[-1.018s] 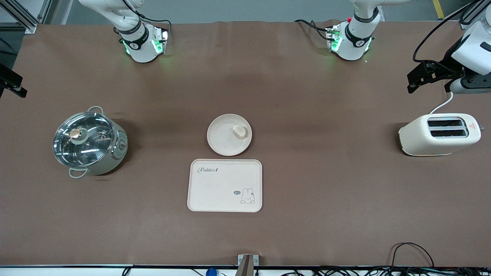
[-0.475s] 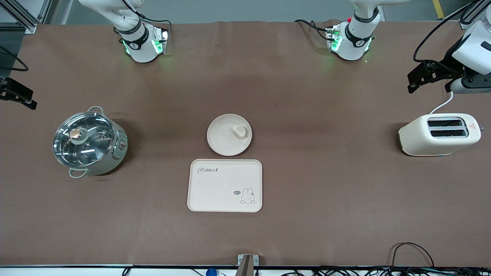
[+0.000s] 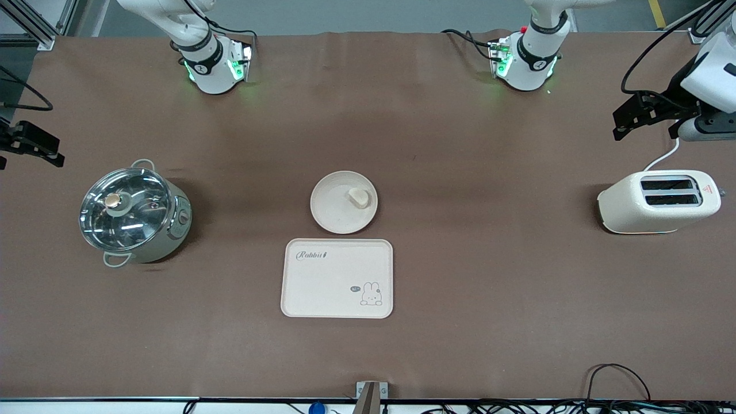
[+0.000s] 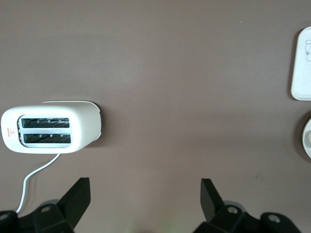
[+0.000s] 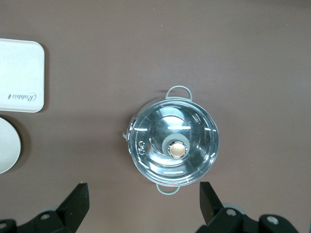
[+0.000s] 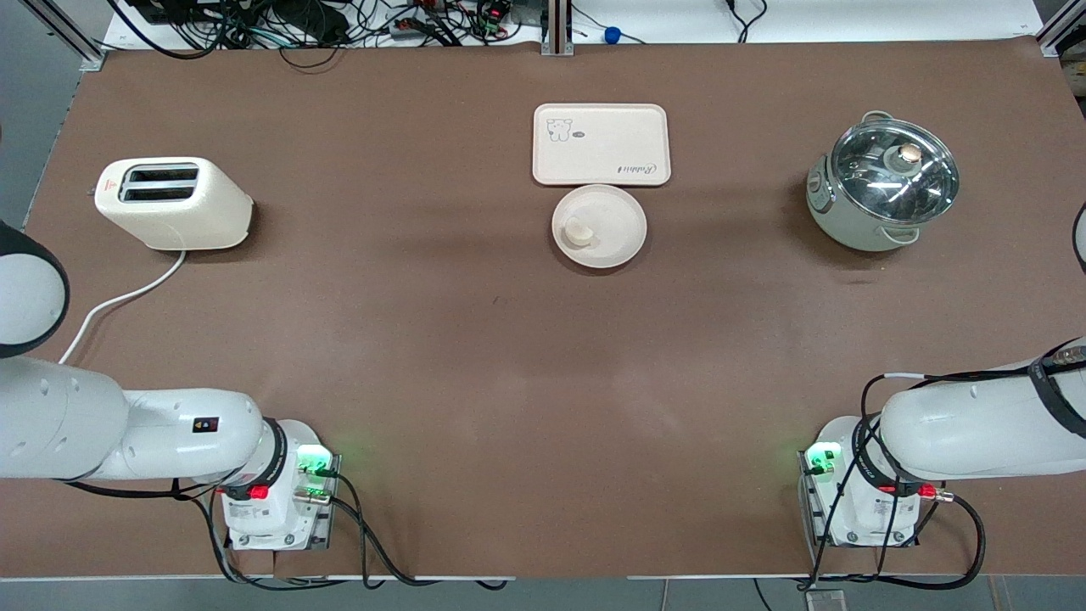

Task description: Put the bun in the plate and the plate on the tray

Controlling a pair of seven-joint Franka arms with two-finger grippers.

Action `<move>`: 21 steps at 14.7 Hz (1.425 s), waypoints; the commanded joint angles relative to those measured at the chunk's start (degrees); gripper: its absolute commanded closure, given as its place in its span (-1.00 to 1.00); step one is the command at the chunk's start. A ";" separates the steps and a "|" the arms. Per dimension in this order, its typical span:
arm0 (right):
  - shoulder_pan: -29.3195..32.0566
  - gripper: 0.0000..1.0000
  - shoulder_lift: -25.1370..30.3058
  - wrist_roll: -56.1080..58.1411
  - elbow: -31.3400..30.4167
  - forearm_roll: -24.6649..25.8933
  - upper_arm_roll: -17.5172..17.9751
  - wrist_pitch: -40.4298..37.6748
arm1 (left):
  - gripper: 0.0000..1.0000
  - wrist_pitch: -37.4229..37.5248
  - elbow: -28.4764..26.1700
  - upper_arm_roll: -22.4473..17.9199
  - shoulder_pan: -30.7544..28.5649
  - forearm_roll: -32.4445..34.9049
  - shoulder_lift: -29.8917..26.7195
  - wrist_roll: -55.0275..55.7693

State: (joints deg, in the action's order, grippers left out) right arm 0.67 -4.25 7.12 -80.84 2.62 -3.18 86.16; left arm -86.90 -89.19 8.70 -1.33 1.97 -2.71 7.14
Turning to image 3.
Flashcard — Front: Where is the round beige plate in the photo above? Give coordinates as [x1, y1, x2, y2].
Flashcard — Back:
[310, 171, 379, 235]

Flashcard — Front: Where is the beige rabbit print tray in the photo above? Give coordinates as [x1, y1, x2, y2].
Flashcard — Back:
[280, 238, 394, 319]

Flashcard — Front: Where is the cream two-slot toaster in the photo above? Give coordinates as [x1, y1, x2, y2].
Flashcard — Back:
[597, 170, 723, 235]

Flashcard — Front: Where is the glass pot lid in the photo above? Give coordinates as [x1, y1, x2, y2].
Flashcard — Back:
[79, 167, 174, 252]

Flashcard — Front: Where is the pale green electric pot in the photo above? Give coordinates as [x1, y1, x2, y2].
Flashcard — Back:
[79, 159, 193, 268]

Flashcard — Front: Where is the brown table mat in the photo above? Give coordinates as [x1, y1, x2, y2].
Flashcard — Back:
[0, 30, 736, 401]

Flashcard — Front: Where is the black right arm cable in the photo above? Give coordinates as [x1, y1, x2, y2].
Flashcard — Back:
[0, 63, 54, 112]

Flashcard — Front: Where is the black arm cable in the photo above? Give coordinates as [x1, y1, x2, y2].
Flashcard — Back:
[620, 0, 720, 94]
[0, 63, 54, 112]

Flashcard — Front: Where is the white toaster power cable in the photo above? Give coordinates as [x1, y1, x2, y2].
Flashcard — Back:
[643, 137, 681, 173]

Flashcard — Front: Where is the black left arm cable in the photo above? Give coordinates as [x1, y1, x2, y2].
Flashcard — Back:
[620, 0, 720, 94]

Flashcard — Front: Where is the aluminium frame post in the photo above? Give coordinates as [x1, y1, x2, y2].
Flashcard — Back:
[0, 0, 59, 51]
[667, 0, 731, 45]

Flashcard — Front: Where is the black base cable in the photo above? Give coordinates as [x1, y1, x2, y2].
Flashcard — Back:
[441, 28, 496, 62]
[204, 17, 258, 45]

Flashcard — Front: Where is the black looped cable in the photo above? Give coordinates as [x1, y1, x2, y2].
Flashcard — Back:
[585, 363, 651, 403]

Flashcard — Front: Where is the tangled black cable bundle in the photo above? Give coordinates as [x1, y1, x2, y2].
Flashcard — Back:
[420, 399, 736, 414]

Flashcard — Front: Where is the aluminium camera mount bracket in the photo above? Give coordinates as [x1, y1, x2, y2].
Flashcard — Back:
[356, 381, 388, 414]

